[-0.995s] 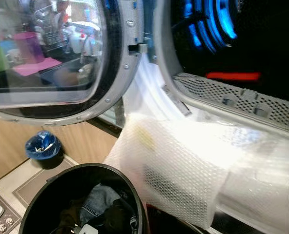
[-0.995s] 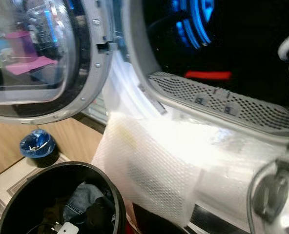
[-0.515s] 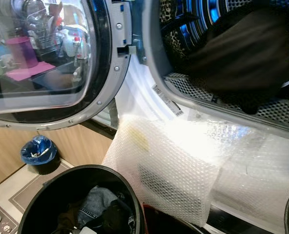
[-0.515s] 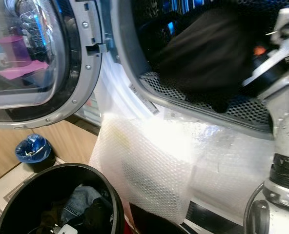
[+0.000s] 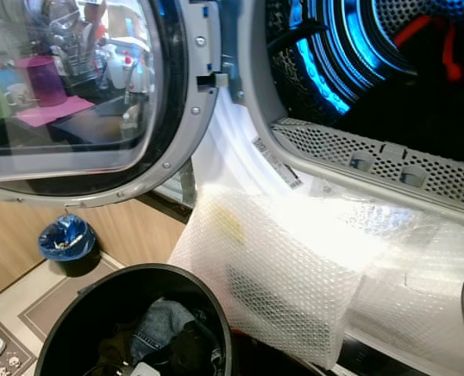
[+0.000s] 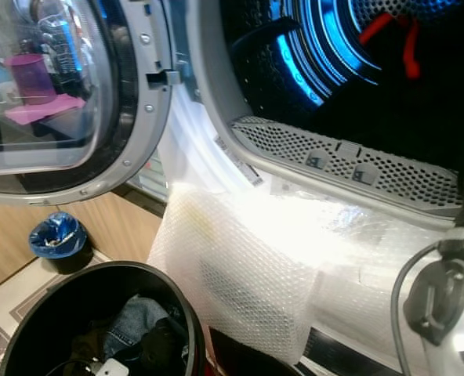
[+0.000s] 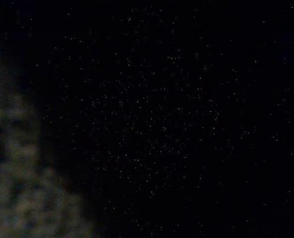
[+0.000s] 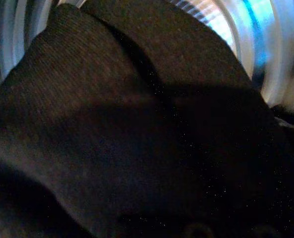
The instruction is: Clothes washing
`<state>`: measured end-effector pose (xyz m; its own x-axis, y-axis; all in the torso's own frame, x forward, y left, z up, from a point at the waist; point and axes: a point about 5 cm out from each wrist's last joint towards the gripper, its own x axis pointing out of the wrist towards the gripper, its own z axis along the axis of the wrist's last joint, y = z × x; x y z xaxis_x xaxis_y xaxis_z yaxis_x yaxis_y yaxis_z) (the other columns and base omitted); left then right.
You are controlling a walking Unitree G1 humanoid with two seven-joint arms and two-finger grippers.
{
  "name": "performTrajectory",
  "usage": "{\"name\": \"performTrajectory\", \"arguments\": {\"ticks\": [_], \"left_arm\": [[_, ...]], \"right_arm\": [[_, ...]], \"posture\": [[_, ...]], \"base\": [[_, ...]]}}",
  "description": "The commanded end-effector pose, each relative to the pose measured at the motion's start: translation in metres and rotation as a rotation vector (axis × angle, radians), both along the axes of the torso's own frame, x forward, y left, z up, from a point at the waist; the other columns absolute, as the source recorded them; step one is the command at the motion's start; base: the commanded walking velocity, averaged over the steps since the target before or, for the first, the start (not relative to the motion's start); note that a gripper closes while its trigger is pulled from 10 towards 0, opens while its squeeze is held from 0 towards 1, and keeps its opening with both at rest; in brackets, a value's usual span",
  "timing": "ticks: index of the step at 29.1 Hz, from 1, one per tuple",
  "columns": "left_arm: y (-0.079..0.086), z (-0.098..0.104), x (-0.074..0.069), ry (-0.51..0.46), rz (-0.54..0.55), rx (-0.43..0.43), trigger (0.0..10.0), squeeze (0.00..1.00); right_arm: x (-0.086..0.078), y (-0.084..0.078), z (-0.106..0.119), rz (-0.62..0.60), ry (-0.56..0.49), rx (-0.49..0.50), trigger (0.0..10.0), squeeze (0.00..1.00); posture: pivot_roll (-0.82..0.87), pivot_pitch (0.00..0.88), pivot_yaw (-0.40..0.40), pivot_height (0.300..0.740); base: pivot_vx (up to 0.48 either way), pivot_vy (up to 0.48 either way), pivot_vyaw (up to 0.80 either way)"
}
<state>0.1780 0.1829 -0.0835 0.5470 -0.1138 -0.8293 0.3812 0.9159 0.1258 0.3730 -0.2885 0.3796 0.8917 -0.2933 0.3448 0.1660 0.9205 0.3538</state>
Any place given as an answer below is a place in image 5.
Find beige bordered floor mat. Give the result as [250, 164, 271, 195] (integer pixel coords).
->
[0, 251, 127, 376]

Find clear bubble wrap sheet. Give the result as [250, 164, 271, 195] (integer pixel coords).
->
[168, 176, 464, 371]

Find olive brown garment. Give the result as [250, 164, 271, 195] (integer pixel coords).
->
[97, 333, 137, 373]

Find round glass washer door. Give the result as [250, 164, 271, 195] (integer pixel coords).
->
[0, 0, 223, 209]

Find black garment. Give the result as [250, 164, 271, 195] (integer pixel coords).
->
[142, 317, 221, 376]

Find small white box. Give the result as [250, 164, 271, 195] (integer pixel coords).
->
[129, 361, 162, 376]

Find red garment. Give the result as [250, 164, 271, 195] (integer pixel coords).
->
[393, 14, 464, 83]

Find small bin with blue bag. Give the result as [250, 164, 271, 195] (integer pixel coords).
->
[38, 213, 101, 277]

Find blue denim jeans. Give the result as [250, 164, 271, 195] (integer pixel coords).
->
[129, 298, 198, 361]

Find black round laundry bucket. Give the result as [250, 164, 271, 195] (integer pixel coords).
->
[34, 262, 234, 376]

